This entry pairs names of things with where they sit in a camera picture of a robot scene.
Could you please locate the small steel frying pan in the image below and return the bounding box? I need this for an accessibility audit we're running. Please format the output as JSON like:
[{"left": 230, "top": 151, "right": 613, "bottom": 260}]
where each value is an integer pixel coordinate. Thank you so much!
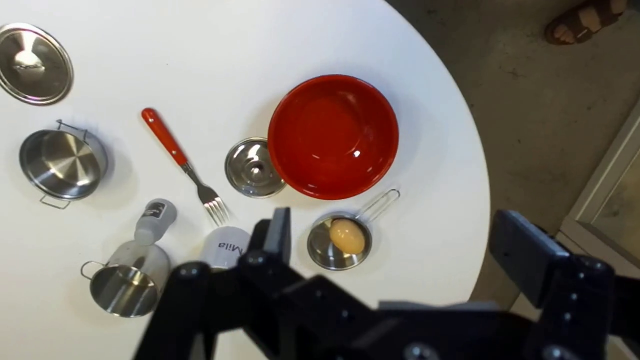
[{"left": 304, "top": 186, "right": 405, "bottom": 272}]

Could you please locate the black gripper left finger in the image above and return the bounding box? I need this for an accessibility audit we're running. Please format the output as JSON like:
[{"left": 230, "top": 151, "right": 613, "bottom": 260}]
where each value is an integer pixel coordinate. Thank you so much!
[{"left": 133, "top": 206, "right": 376, "bottom": 360}]

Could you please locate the toy egg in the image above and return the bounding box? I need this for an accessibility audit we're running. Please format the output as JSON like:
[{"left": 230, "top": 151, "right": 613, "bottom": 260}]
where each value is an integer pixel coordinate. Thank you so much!
[{"left": 328, "top": 218, "right": 368, "bottom": 256}]

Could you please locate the small grey cup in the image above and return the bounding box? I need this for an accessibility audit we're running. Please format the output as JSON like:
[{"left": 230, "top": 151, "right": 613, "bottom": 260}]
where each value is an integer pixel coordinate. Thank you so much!
[{"left": 130, "top": 196, "right": 180, "bottom": 249}]

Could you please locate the red handled fork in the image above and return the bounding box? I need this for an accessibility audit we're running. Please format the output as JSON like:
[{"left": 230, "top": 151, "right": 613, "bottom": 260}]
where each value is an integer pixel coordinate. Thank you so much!
[{"left": 138, "top": 107, "right": 234, "bottom": 226}]

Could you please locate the red bowl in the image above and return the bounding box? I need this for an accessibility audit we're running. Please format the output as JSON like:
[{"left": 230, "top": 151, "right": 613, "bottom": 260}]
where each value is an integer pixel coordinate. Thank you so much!
[{"left": 267, "top": 73, "right": 402, "bottom": 202}]

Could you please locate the steel bowl front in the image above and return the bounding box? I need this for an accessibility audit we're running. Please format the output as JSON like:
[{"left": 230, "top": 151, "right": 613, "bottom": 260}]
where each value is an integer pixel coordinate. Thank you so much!
[{"left": 0, "top": 21, "right": 76, "bottom": 109}]

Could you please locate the low steel pot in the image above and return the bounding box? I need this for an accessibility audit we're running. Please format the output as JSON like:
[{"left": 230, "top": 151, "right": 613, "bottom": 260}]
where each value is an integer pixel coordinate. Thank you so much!
[{"left": 19, "top": 119, "right": 110, "bottom": 211}]

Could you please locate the tall steel pot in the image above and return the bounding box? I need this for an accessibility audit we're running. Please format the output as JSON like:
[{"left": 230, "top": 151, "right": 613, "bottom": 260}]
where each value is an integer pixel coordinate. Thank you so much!
[{"left": 78, "top": 239, "right": 174, "bottom": 321}]

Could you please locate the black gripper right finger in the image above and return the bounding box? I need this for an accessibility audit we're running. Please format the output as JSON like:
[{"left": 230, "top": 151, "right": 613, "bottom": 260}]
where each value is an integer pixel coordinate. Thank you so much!
[{"left": 488, "top": 208, "right": 640, "bottom": 360}]

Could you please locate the white framed glass panel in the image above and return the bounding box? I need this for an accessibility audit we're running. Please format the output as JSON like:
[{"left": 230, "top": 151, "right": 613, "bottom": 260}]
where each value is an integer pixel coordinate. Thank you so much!
[{"left": 559, "top": 99, "right": 640, "bottom": 272}]

